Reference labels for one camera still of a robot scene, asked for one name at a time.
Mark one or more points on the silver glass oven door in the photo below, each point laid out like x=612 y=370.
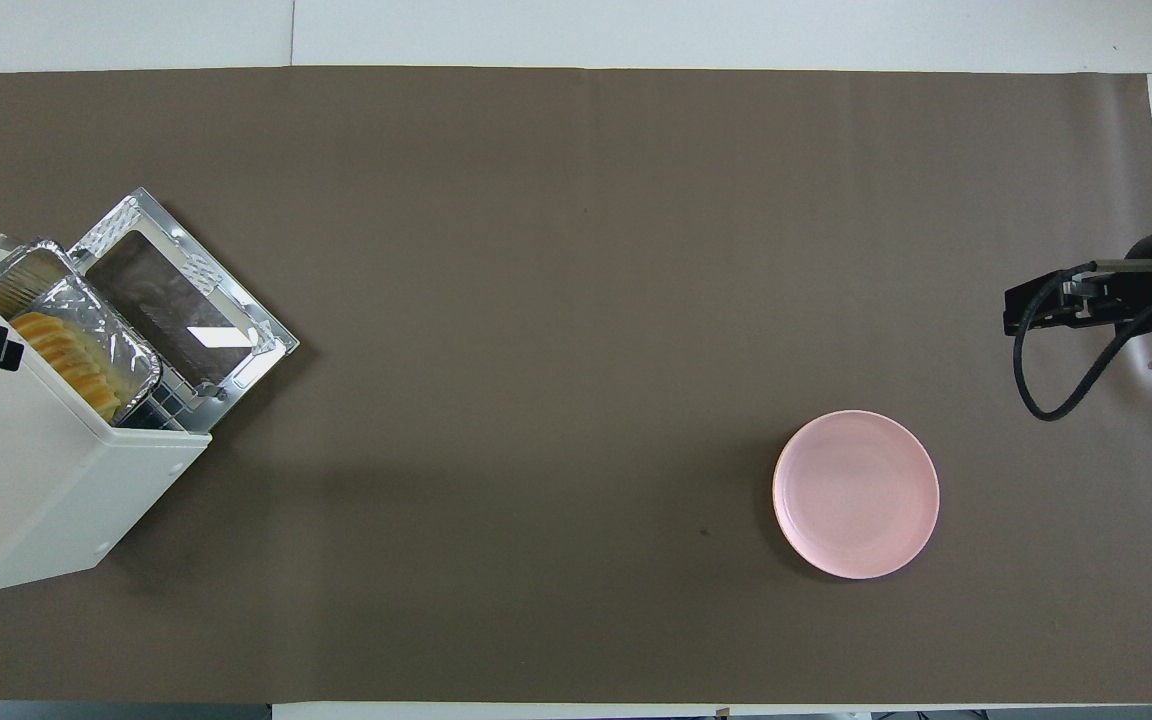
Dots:
x=266 y=345

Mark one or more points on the pink round plate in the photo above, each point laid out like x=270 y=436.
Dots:
x=856 y=495

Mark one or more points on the cream toaster oven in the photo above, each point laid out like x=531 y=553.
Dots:
x=26 y=480

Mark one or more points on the brown table mat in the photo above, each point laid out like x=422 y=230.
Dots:
x=636 y=300

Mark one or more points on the aluminium foil tray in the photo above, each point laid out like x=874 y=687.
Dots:
x=126 y=350

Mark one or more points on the metal oven rack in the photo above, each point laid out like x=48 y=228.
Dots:
x=171 y=405

